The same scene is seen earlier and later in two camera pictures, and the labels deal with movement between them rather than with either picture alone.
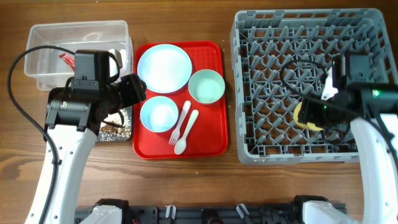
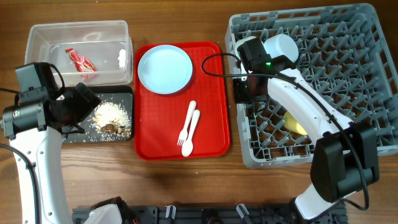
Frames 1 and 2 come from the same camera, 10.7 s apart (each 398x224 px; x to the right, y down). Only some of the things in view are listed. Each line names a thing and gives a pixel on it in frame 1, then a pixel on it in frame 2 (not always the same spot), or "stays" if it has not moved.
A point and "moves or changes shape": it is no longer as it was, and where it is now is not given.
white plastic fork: [175, 135] -> [183, 133]
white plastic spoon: [181, 145] moves or changes shape
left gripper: [136, 92] -> [84, 107]
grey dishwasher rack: [278, 57] stays
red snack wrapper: [68, 60] -> [82, 63]
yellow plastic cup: [308, 126] -> [291, 124]
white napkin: [124, 61] stays
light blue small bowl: [159, 114] -> [280, 44]
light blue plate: [164, 68] stays
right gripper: [308, 113] -> [239, 96]
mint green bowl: [206, 86] -> [237, 43]
